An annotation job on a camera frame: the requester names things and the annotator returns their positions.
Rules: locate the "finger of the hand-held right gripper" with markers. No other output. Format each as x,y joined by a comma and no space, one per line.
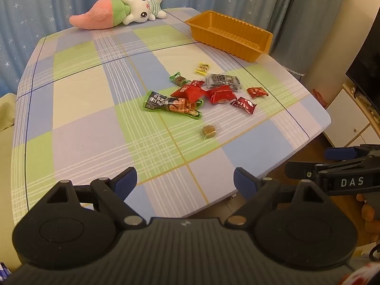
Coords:
340,153
299,171

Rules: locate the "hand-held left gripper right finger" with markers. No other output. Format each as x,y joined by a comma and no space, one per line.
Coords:
242,181

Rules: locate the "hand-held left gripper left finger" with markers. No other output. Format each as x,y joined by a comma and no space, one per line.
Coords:
128,181

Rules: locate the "large green snack packet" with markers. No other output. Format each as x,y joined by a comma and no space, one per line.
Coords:
160,102

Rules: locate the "red orange snack packet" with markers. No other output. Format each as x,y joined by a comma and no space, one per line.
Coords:
257,92

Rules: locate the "grey clear snack packet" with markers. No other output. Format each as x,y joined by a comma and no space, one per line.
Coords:
222,80

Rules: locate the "large red snack packet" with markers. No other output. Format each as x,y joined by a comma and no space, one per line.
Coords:
187,93

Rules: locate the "small green candy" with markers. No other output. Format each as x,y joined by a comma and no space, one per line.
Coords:
179,80

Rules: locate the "yellow candy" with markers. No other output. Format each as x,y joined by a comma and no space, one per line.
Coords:
202,69

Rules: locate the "orange plastic tray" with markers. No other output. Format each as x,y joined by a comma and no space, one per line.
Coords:
231,43

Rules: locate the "orange plush toy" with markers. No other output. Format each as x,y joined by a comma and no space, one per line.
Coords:
369,213

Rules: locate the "white cabinet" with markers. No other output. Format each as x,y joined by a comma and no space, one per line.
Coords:
347,115

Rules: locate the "brown cube clear wrapped candy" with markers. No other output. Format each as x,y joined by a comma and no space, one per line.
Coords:
208,130

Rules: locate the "checked pastel tablecloth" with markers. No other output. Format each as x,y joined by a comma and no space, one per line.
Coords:
89,124

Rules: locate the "dark red snack packet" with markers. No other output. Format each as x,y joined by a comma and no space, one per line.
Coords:
243,105

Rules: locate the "black television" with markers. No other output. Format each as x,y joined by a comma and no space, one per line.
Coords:
368,65

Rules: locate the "red white printed cloth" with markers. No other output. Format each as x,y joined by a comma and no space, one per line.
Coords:
359,279

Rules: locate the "small red snack packet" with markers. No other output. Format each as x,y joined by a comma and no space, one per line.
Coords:
196,83

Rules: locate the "blue white packet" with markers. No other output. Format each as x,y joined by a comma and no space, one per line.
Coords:
3,268

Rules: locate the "white rabbit carrot plush toy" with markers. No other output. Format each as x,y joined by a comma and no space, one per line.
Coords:
139,9

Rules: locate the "blue star curtain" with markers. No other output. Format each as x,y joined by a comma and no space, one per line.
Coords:
44,6

